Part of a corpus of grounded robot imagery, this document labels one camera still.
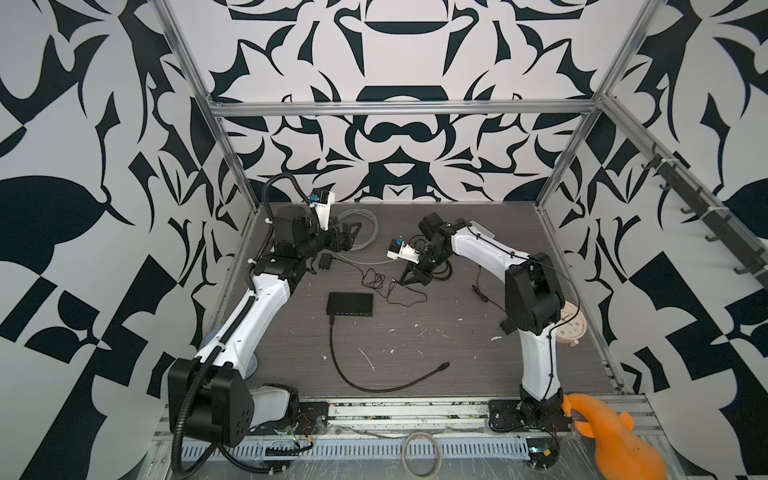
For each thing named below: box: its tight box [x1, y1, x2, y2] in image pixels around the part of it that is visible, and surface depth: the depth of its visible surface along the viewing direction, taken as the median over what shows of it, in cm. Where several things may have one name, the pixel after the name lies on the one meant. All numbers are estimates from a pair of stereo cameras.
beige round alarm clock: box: [556, 300, 588, 347], surface depth 88 cm
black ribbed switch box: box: [326, 292, 373, 317], surface depth 93 cm
